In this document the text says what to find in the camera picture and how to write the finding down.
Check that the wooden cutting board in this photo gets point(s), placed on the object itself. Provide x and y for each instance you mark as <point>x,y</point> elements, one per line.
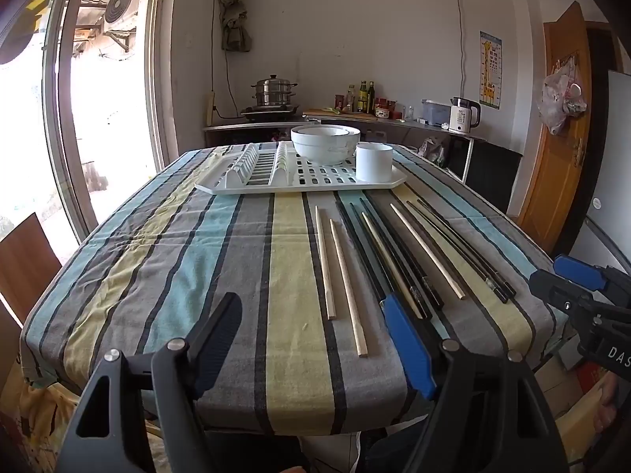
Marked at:
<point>315,112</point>

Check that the black gas stove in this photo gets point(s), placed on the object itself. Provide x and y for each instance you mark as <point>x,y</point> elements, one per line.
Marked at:
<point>268,112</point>

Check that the giraffe wall poster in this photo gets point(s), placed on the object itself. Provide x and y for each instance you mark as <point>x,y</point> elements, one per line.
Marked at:
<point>490,74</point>

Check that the white ceramic bowl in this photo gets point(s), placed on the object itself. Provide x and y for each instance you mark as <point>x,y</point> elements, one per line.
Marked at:
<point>320,155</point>
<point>340,132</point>

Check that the hanging plastic bag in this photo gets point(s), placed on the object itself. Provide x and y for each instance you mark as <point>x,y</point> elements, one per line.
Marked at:
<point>559,98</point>

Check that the grey plastic container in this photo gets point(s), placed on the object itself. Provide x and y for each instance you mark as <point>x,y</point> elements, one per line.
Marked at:
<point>434,113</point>

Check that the tied olive curtain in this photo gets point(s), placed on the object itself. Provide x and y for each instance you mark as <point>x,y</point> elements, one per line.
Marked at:
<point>234,24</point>

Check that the stainless steamer pot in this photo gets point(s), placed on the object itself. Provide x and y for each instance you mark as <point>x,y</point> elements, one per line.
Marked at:
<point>273,91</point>

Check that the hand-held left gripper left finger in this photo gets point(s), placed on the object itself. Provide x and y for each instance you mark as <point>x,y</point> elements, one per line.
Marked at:
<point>217,340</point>

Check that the wooden chopstick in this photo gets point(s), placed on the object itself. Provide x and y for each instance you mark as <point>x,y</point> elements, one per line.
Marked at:
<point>392,263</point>
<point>324,261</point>
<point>347,288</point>
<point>428,251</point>

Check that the brown wooden board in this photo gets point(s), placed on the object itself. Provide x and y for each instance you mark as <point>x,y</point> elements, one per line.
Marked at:
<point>24,266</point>

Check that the white cup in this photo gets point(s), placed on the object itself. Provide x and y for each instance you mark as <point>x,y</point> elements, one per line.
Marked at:
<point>373,165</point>

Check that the sliding glass door frame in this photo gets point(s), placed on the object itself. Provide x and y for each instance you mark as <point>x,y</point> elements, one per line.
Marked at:
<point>54,108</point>

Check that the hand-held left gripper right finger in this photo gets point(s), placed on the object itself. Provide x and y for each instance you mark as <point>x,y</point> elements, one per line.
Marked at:
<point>409,345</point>

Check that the red sauce jar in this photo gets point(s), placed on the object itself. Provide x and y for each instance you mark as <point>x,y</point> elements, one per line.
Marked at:
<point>339,102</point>

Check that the cardboard box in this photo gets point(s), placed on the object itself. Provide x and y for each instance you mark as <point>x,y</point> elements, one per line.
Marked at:
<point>557,379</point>

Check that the white plastic dish rack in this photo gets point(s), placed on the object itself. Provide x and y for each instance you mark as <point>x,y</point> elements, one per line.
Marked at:
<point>320,177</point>

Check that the plastic bags under counter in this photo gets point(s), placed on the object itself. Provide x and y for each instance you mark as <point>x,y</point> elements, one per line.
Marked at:
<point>433,150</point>

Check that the clear glass bottle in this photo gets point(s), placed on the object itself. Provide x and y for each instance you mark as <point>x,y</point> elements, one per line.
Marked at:
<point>350,101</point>

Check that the yellow printed cloth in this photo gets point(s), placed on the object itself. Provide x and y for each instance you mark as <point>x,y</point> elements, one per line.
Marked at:
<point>29,404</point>

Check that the outdoor air conditioner unit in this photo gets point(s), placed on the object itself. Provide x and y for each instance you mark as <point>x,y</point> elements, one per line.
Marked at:
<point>121,2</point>

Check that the person's right hand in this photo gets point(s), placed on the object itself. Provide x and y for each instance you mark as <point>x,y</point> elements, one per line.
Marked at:
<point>609,404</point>

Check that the black panel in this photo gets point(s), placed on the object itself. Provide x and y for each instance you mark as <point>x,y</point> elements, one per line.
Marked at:
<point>493,172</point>

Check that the white refrigerator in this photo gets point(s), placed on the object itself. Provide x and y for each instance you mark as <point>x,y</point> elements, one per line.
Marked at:
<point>616,157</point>

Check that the wooden door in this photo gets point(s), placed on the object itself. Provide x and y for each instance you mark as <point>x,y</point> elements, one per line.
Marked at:
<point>552,172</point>

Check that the white electric kettle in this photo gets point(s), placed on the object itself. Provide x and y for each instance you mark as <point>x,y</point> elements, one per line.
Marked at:
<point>461,118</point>

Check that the wall power strip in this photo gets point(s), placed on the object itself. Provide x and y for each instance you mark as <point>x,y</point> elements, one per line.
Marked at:
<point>213,108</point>

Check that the striped tablecloth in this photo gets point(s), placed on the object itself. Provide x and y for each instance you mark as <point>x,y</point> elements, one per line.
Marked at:
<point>246,281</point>

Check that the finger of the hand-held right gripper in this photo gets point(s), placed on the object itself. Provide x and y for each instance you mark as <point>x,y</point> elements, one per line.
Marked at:
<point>557,288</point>
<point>579,271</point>

